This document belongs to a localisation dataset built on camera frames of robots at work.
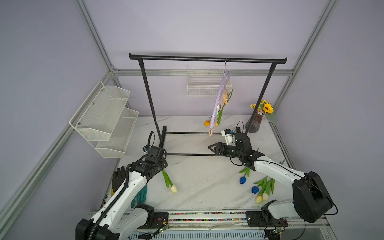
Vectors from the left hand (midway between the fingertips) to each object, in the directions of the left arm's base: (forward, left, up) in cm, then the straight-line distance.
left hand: (161, 165), depth 81 cm
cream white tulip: (-9, -5, -2) cm, 11 cm away
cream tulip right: (-9, -61, -10) cm, 63 cm away
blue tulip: (-4, -47, -10) cm, 48 cm away
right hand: (+8, -28, +4) cm, 30 cm away
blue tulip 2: (-7, -59, -10) cm, 60 cm away
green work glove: (-14, +11, -10) cm, 20 cm away
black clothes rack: (+31, +7, -9) cm, 33 cm away
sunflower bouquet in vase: (+30, -61, +15) cm, 70 cm away
